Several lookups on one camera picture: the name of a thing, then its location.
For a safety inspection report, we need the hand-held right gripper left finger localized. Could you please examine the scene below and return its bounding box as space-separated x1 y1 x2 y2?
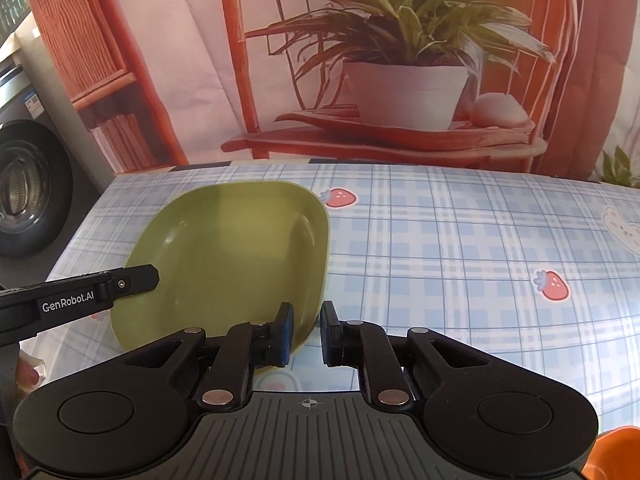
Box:
120 302 296 412

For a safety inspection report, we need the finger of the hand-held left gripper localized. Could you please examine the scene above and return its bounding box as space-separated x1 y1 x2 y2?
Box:
106 264 160 306

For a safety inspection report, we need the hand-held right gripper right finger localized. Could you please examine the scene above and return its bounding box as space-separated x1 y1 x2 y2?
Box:
320 301 496 413

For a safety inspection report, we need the green plastic plate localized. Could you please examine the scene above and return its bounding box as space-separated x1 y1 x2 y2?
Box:
109 183 331 357

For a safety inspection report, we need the orange plastic bowl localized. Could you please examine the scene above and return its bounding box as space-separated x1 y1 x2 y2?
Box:
581 426 640 480

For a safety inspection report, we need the person's left hand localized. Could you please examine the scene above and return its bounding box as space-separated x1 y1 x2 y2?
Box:
15 355 46 392

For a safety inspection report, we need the grey washing machine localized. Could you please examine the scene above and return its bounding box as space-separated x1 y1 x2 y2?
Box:
0 25 118 261

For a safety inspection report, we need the blue plaid tablecloth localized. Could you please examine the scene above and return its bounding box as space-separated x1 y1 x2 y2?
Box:
20 161 640 461

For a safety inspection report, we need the printed room backdrop cloth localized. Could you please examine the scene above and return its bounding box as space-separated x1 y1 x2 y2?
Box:
20 0 640 187

